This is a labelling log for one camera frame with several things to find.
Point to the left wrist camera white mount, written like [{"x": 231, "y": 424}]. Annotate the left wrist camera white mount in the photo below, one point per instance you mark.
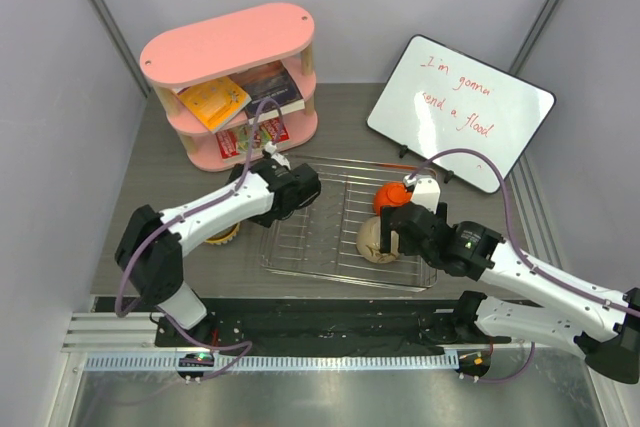
[{"x": 270, "y": 151}]

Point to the orange bowl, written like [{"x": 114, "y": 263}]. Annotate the orange bowl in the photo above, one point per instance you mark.
[{"x": 392, "y": 194}]

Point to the white ridged bowl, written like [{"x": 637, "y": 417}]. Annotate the white ridged bowl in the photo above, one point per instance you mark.
[{"x": 225, "y": 237}]

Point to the pink three-tier shelf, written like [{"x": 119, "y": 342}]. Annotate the pink three-tier shelf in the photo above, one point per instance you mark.
[{"x": 229, "y": 44}]

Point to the red magazine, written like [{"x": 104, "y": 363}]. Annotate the red magazine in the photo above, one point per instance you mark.
[{"x": 233, "y": 143}]

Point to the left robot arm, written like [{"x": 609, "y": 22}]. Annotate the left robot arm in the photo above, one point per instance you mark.
[{"x": 154, "y": 243}]

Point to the white whiteboard with red writing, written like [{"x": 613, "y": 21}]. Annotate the white whiteboard with red writing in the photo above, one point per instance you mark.
[{"x": 470, "y": 117}]

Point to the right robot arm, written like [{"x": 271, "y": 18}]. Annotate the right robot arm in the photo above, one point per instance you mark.
[{"x": 596, "y": 324}]

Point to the beige speckled bowl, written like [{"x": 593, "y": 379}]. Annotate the beige speckled bowl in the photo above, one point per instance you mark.
[{"x": 368, "y": 242}]

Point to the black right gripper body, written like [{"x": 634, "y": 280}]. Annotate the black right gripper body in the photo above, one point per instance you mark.
[{"x": 409, "y": 249}]

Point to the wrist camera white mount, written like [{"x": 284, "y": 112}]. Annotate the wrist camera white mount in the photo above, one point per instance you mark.
[
  {"x": 270, "y": 151},
  {"x": 424, "y": 191}
]

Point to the dark blue book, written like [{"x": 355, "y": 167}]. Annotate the dark blue book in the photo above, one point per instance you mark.
[{"x": 271, "y": 80}]

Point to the yellow book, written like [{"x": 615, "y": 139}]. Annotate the yellow book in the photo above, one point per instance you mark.
[{"x": 215, "y": 102}]

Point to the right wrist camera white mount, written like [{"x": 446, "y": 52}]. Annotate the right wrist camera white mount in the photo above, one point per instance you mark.
[{"x": 424, "y": 191}]

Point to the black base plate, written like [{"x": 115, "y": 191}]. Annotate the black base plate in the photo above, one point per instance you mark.
[{"x": 339, "y": 327}]

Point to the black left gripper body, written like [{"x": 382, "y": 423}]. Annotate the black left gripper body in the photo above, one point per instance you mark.
[{"x": 267, "y": 219}]

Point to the metal wire dish rack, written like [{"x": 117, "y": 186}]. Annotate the metal wire dish rack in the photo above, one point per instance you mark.
[{"x": 319, "y": 241}]

